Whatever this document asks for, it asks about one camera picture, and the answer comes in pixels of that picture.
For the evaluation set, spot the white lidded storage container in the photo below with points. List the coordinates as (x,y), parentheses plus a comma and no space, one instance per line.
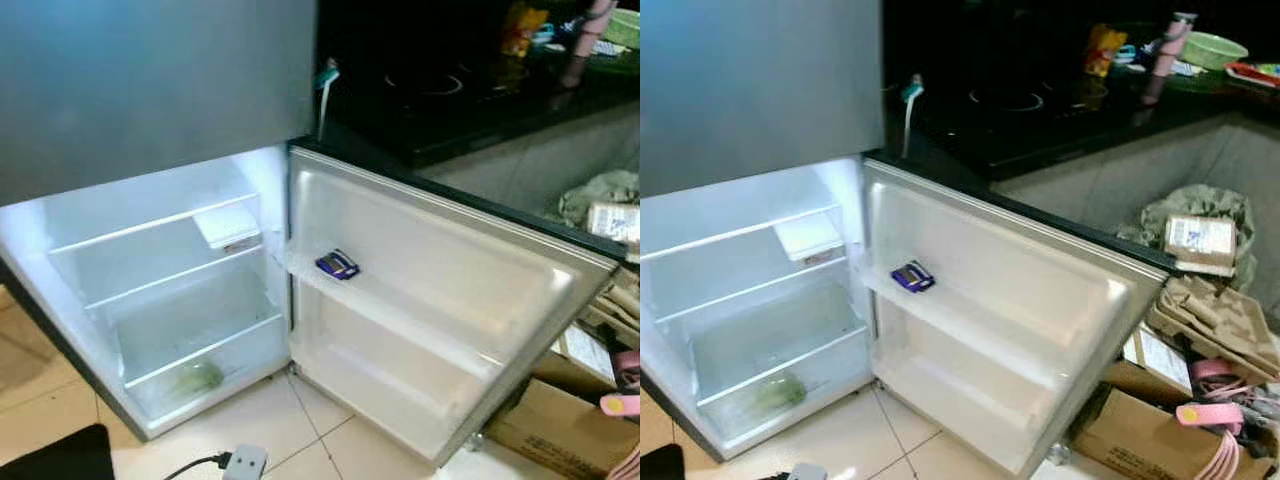
(808,237)
(228,225)

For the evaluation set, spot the silver two-door fridge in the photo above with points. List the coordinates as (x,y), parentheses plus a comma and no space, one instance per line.
(660,250)
(25,235)

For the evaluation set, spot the glass fridge shelf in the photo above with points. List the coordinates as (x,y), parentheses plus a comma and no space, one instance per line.
(175,278)
(740,233)
(150,225)
(750,290)

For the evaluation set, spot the grey fridge freezer door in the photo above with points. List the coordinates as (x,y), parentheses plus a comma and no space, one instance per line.
(150,80)
(750,80)

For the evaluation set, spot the clear fridge crisper drawer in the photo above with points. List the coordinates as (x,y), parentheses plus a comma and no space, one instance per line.
(830,385)
(240,370)

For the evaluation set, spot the small labelled cardboard parcel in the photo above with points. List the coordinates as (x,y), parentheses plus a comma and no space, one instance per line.
(615,222)
(1200,240)

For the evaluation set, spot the grey green plastic bag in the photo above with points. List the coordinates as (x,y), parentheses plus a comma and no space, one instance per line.
(1160,215)
(590,190)

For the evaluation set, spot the black-topped kitchen counter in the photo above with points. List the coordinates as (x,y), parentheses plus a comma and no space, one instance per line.
(480,110)
(1050,130)

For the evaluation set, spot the green leafy vegetable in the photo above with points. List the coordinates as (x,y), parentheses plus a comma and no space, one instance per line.
(782,392)
(198,378)

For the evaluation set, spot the large brown cardboard box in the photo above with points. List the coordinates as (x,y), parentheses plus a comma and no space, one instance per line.
(1130,440)
(560,435)

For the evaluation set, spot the green plastic basin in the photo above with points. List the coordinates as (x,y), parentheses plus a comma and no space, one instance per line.
(1215,50)
(622,28)

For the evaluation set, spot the black floor mat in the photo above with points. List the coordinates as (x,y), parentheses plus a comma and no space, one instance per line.
(50,458)
(660,465)

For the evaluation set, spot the small dark blue packet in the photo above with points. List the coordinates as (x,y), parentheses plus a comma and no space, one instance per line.
(338,264)
(913,277)

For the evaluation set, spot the teal white brush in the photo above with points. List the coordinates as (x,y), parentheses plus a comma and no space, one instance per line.
(912,92)
(327,75)

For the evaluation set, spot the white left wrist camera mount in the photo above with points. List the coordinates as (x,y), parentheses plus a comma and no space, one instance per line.
(807,472)
(245,463)

